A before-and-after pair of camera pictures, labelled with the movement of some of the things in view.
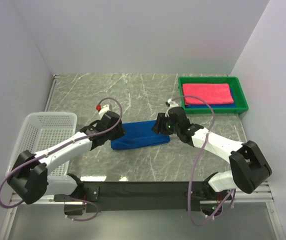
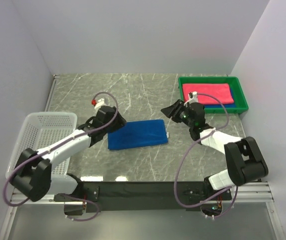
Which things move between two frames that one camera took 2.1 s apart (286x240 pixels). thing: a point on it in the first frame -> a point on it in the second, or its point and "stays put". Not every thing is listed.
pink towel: x=214 y=94 stays put
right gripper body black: x=167 y=127 -> x=182 y=116
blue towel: x=139 y=133 stays put
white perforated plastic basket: x=39 y=130 stays put
